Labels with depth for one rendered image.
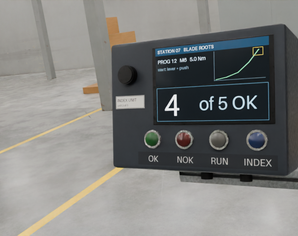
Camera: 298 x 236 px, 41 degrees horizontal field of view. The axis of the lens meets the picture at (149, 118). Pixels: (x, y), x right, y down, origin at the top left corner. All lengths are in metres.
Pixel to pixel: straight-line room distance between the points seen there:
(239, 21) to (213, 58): 7.69
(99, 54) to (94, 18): 0.57
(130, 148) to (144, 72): 0.12
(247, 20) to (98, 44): 3.12
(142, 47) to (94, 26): 6.01
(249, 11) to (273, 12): 0.47
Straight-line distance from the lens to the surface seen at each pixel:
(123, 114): 0.60
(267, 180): 0.60
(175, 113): 0.56
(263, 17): 8.11
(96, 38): 6.59
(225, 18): 8.31
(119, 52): 0.61
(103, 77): 6.62
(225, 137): 0.53
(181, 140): 0.55
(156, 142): 0.57
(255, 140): 0.51
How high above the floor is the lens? 1.27
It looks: 13 degrees down
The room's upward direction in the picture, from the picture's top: 8 degrees counter-clockwise
